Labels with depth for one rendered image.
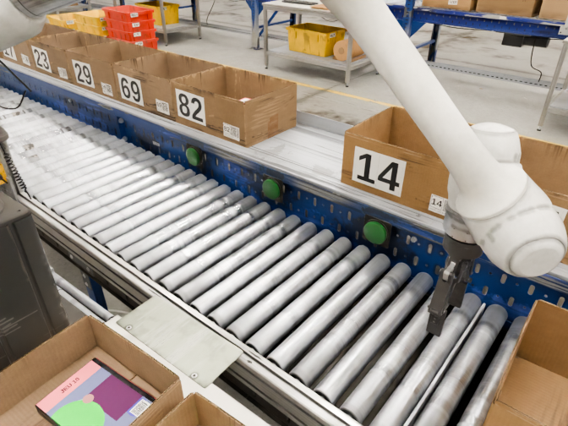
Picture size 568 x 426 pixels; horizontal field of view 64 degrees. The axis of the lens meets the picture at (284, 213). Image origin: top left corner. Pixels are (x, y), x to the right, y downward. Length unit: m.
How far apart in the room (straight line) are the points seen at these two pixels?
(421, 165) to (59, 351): 0.95
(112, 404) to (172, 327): 0.23
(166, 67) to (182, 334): 1.51
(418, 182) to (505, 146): 0.50
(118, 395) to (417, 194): 0.87
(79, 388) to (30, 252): 0.29
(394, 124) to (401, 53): 0.91
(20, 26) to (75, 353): 0.65
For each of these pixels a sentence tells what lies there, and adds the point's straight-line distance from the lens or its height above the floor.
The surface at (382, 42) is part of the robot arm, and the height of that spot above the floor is 1.41.
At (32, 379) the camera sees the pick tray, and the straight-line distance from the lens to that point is 1.07.
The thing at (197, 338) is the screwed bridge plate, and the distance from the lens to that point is 1.08.
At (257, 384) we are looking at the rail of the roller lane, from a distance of 1.05.
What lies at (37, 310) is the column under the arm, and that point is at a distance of 1.11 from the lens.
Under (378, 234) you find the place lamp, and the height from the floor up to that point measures 0.81.
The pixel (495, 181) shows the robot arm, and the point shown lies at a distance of 0.67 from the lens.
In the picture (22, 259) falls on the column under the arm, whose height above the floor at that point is 0.98.
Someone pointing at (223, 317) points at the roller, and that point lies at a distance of 1.13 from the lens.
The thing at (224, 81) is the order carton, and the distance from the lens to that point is 2.03.
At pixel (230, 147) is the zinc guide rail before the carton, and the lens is 1.61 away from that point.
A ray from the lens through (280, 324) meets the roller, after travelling 1.10.
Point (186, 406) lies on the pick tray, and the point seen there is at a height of 0.83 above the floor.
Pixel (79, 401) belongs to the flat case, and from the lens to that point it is 1.00.
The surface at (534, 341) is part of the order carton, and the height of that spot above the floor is 0.81.
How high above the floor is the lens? 1.54
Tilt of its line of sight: 32 degrees down
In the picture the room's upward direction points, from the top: straight up
